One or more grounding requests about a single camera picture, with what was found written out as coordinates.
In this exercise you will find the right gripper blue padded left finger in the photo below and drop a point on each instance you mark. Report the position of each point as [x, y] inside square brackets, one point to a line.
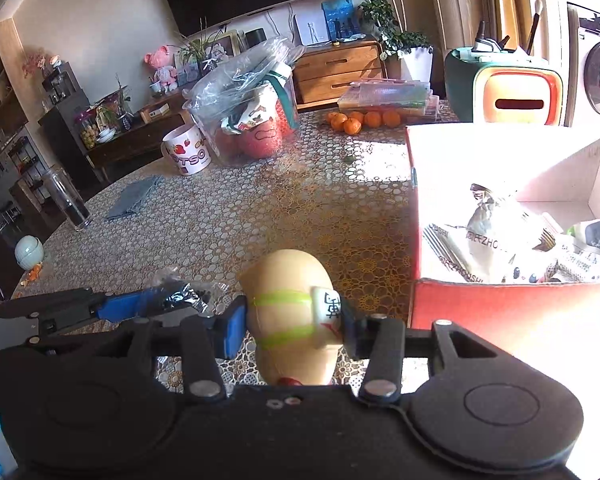
[204, 341]

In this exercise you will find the black speaker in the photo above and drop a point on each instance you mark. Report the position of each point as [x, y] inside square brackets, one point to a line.
[255, 37]

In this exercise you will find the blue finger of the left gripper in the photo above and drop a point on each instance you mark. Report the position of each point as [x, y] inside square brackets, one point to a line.
[140, 304]

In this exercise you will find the white snack packet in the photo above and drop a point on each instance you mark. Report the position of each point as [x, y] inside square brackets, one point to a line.
[577, 261]

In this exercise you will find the clear flat plastic case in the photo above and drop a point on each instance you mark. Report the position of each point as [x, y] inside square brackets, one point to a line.
[413, 100]

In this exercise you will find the yellow egg shaped toy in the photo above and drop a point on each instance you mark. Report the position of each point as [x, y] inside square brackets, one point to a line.
[295, 315]

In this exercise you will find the red white cardboard box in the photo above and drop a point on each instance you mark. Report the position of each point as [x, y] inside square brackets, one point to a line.
[487, 205]

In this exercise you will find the dark low tv bench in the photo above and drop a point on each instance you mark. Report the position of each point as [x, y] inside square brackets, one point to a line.
[128, 150]

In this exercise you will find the wooden drawer cabinet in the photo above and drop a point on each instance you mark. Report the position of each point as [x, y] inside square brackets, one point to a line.
[323, 74]

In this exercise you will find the white front-load washing machine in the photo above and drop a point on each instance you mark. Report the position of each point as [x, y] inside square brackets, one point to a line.
[583, 86]

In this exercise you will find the clear plastic bag of goods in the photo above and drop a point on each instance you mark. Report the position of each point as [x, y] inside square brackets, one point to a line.
[246, 107]

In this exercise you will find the dark crinkled wrapper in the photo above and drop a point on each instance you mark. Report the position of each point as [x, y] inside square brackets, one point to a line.
[172, 291]

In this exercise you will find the framed photo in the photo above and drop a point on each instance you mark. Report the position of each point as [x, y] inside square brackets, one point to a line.
[221, 46]

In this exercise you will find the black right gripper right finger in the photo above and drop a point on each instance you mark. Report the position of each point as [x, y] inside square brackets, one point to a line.
[381, 341]

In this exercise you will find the orange green storage stool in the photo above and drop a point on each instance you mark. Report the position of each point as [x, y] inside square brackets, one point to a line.
[502, 87]

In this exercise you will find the blue folded cloth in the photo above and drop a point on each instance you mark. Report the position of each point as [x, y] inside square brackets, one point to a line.
[132, 197]

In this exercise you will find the pink pig plush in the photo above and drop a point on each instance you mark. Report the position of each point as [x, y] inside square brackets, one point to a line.
[165, 73]

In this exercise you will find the glass water bottle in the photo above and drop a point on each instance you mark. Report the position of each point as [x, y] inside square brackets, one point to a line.
[66, 197]

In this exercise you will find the tall green potted plant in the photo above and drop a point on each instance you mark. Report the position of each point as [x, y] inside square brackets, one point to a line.
[388, 25]

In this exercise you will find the white strawberry mug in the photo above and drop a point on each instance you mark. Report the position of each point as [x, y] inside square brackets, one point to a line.
[186, 148]

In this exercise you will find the orange tangerine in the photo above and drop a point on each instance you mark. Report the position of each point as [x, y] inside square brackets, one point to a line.
[337, 121]
[391, 119]
[373, 120]
[352, 126]

